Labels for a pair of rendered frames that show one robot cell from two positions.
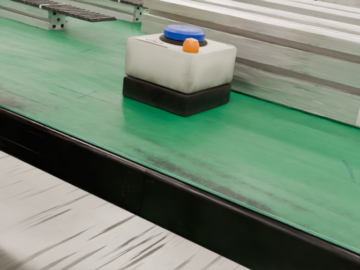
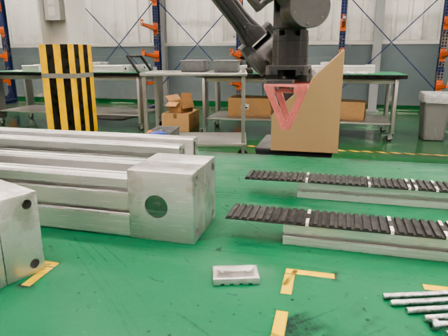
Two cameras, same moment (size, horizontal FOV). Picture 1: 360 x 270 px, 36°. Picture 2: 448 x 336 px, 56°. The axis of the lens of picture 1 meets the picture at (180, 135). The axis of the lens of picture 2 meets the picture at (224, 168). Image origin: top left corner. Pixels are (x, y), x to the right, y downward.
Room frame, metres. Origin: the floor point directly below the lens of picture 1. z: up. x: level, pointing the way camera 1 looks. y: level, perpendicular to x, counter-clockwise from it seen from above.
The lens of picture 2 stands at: (1.46, -0.15, 1.02)
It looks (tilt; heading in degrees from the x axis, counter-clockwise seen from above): 15 degrees down; 161
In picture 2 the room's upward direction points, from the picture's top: straight up
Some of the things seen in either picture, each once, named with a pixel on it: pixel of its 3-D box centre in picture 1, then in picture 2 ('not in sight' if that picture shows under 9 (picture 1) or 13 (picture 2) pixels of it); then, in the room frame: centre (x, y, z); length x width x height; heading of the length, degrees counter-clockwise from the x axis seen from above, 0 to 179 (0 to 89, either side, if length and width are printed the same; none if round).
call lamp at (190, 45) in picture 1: (191, 44); not in sight; (0.50, 0.00, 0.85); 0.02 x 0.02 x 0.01
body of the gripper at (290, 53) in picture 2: not in sight; (290, 53); (0.82, 0.18, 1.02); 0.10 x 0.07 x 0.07; 147
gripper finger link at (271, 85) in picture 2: not in sight; (287, 99); (0.84, 0.17, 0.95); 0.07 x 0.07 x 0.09; 57
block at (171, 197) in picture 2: not in sight; (177, 192); (0.89, -0.03, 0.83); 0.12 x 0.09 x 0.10; 146
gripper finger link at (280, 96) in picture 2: not in sight; (290, 96); (0.80, 0.20, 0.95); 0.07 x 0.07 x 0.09; 57
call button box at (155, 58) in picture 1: (185, 68); not in sight; (0.55, 0.00, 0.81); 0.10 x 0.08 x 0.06; 146
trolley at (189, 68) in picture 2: not in sight; (192, 111); (-2.31, 0.84, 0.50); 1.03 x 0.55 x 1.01; 69
